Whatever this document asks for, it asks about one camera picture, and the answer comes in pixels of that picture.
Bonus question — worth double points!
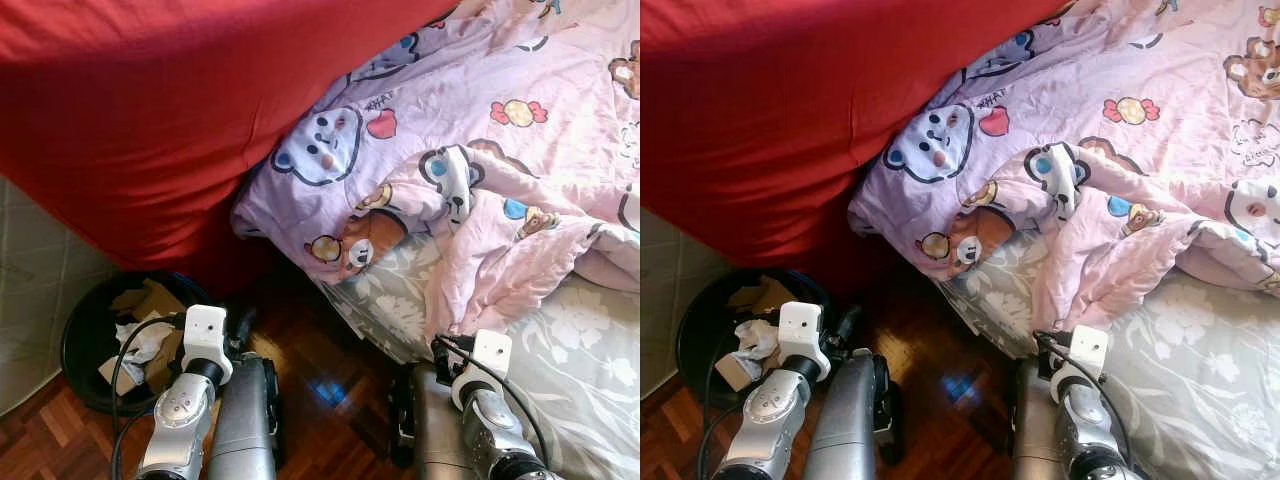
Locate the black round trash bin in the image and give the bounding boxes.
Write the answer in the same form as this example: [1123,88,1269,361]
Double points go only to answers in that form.
[60,270,216,416]
[675,268,831,391]

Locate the silver robot right leg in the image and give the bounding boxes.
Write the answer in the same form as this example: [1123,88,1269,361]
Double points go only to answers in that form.
[390,360,471,480]
[1010,360,1066,480]

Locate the grey floral bed sheet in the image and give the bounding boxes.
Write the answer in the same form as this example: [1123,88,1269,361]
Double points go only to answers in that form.
[315,235,641,480]
[935,235,1280,480]

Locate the silver robot leg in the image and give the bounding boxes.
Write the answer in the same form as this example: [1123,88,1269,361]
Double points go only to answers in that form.
[390,360,471,480]
[1010,360,1066,480]
[205,352,283,480]
[805,348,896,480]

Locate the pink cartoon quilt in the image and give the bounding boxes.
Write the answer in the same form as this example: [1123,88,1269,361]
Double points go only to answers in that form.
[848,0,1280,336]
[232,0,641,341]

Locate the silver robot left leg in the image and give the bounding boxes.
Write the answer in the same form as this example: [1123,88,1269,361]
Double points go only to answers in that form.
[205,352,283,480]
[805,348,896,480]

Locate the brown cardboard piece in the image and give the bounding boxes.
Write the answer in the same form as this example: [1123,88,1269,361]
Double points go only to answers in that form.
[725,275,796,316]
[105,280,186,321]

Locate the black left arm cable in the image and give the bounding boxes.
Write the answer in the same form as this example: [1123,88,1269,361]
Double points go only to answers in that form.
[698,335,751,480]
[108,312,189,480]

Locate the red fabric cover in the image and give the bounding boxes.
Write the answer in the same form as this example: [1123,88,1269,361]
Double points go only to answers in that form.
[640,0,1076,291]
[0,0,461,291]

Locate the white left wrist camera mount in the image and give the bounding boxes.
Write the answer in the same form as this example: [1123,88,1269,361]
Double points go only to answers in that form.
[183,305,229,376]
[778,300,826,381]

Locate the small cardboard box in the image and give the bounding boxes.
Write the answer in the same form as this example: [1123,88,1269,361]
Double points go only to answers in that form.
[715,352,766,393]
[98,352,171,396]

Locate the white tissue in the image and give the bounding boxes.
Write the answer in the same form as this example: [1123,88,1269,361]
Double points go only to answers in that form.
[735,318,783,361]
[113,320,179,366]

